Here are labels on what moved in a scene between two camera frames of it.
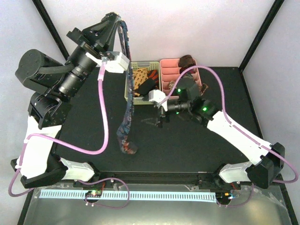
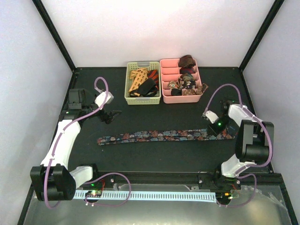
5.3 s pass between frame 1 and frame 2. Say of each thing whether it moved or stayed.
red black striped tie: stayed
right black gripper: moved
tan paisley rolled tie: stayed
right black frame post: stayed
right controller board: stayed
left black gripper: moved
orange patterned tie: stayed
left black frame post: stayed
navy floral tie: moved
